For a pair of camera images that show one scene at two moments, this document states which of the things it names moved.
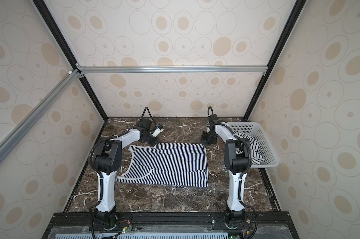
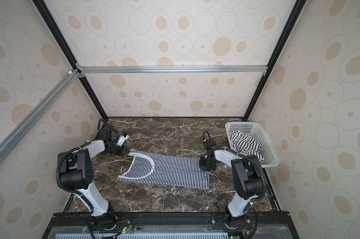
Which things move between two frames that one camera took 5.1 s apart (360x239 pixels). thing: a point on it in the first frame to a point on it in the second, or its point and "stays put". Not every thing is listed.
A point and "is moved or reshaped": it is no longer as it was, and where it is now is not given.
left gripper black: (155, 141) to (123, 149)
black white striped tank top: (256, 150) stays put
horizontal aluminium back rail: (112, 68) stays put
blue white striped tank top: (174, 164) is moved or reshaped
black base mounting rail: (257, 225) stays put
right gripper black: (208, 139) to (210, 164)
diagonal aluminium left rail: (16, 135) stays put
